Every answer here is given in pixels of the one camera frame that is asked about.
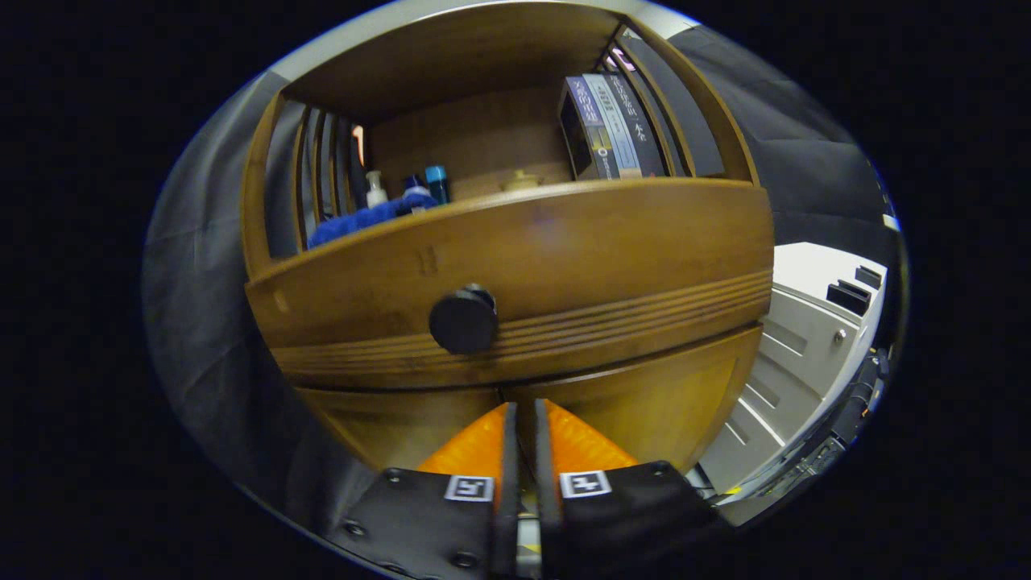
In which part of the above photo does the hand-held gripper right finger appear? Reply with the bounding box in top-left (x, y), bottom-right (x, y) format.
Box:
top-left (532, 398), bottom-right (735, 580)

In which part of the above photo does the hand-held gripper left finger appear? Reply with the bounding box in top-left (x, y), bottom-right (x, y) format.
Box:
top-left (322, 400), bottom-right (522, 580)

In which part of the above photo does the wooden drawer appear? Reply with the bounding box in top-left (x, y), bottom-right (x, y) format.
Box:
top-left (246, 179), bottom-right (776, 392)

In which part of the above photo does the wooden cabinet door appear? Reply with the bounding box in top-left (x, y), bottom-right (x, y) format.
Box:
top-left (506, 326), bottom-right (764, 476)
top-left (296, 385), bottom-right (504, 472)

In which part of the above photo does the white side cabinet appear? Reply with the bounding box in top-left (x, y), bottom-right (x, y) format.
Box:
top-left (697, 242), bottom-right (888, 524)

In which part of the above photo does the wooden cabinet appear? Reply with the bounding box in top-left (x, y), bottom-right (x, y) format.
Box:
top-left (240, 0), bottom-right (776, 478)

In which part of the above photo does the blue towel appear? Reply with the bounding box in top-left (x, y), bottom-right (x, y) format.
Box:
top-left (308, 193), bottom-right (440, 249)

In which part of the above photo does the pale grey spine book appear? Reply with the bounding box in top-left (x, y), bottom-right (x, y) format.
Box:
top-left (582, 72), bottom-right (643, 179)

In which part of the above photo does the black spine book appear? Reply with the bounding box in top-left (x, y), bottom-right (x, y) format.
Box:
top-left (604, 72), bottom-right (669, 178)

